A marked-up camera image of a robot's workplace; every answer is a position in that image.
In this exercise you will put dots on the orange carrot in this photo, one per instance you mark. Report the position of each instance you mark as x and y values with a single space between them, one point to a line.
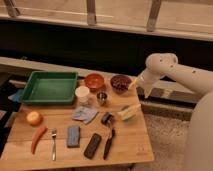
39 133

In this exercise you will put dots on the black remote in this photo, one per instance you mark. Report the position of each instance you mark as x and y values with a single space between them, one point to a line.
92 146

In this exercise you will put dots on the blue sponge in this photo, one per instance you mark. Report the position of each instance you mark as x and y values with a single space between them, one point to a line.
73 136

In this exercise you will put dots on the white plastic cup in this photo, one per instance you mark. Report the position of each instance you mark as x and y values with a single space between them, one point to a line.
82 94

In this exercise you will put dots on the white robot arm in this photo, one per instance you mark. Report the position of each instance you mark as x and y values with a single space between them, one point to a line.
198 155

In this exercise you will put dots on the light blue cloth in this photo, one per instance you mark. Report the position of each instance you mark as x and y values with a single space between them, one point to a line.
84 114

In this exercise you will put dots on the green plastic tray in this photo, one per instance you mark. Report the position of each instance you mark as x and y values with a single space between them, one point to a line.
50 88

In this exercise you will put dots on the metal fork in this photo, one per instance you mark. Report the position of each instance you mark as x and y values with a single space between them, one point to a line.
54 134

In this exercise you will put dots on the blue object at table edge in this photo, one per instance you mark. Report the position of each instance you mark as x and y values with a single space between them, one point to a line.
17 96

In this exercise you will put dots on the small metal cup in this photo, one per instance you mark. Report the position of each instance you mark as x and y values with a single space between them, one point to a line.
101 98

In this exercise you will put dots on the black handled utensil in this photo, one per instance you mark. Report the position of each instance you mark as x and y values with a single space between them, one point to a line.
108 143

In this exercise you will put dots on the dark red bowl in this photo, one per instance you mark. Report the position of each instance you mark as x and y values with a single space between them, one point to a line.
120 83

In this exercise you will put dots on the orange bowl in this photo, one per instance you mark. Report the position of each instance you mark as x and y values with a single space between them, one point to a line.
94 81

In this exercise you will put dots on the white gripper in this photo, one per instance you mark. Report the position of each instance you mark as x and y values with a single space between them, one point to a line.
146 79

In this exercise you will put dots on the black binder clip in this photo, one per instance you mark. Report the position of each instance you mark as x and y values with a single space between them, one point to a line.
107 118

